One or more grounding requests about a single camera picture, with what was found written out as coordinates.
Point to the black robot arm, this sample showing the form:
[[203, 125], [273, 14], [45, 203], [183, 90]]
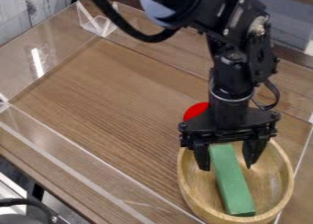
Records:
[[238, 34]]

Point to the clear acrylic barrier wall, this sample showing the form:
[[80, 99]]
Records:
[[88, 184]]

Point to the clear acrylic corner bracket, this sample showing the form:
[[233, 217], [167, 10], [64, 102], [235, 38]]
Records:
[[97, 25]]

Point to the red plush strawberry toy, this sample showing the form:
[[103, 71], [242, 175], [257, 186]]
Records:
[[195, 110]]

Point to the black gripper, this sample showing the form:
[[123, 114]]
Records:
[[229, 122]]

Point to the black table leg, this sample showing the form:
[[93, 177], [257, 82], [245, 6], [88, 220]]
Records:
[[36, 192]]

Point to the brown wooden bowl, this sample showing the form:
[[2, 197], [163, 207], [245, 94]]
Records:
[[269, 181]]

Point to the green rectangular block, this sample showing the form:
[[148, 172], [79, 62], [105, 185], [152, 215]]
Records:
[[231, 182]]

